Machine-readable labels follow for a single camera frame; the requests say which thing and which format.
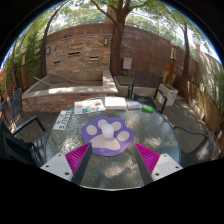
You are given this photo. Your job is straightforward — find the wooden globe lamp post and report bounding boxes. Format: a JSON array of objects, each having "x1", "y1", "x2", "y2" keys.
[{"x1": 165, "y1": 40, "x2": 180, "y2": 85}]

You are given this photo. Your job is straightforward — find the thin leaning tree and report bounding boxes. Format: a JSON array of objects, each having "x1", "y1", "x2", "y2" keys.
[{"x1": 39, "y1": 4, "x2": 68, "y2": 78}]

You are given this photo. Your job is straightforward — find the slim straight tree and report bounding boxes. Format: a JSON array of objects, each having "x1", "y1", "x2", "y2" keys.
[{"x1": 181, "y1": 19, "x2": 192, "y2": 79}]

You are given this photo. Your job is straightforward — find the colourful printed paper sheet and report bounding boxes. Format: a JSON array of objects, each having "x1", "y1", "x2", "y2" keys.
[{"x1": 73, "y1": 98, "x2": 106, "y2": 115}]

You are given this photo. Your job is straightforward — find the small pale flat box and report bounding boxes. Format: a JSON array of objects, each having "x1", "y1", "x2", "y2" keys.
[{"x1": 126, "y1": 100, "x2": 143, "y2": 111}]

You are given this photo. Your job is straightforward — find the purple paw-print mouse pad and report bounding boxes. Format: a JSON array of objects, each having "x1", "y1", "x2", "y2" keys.
[{"x1": 80, "y1": 115, "x2": 135, "y2": 157}]

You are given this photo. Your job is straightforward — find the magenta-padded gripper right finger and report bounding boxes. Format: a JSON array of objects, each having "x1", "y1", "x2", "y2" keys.
[{"x1": 131, "y1": 142, "x2": 184, "y2": 186}]

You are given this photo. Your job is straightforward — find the small green object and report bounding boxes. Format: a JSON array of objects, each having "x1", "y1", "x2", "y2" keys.
[{"x1": 141, "y1": 104, "x2": 155, "y2": 114}]

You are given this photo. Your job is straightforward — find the wooden stick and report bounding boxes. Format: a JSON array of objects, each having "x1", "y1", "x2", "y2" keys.
[{"x1": 33, "y1": 76, "x2": 54, "y2": 88}]

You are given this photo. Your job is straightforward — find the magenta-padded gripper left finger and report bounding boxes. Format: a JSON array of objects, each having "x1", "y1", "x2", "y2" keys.
[{"x1": 40, "y1": 142, "x2": 94, "y2": 186}]

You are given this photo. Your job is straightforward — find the white closed book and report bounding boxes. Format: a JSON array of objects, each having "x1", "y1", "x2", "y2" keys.
[{"x1": 104, "y1": 96, "x2": 128, "y2": 111}]

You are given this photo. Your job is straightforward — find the white square planter box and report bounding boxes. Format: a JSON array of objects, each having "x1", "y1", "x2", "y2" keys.
[{"x1": 159, "y1": 83, "x2": 179, "y2": 107}]

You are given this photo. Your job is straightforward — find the grey wall utility box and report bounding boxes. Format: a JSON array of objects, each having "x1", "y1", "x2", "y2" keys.
[{"x1": 122, "y1": 57, "x2": 133, "y2": 70}]

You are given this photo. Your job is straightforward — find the large forked tree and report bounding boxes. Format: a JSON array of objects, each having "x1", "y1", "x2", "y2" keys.
[{"x1": 89, "y1": 0, "x2": 141, "y2": 77}]

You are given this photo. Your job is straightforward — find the raised stone planter bed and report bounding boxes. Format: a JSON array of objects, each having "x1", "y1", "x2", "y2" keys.
[{"x1": 21, "y1": 69, "x2": 119, "y2": 113}]

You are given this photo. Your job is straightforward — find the white sheet with black text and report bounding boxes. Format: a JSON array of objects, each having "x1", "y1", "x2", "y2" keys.
[{"x1": 52, "y1": 110, "x2": 73, "y2": 131}]

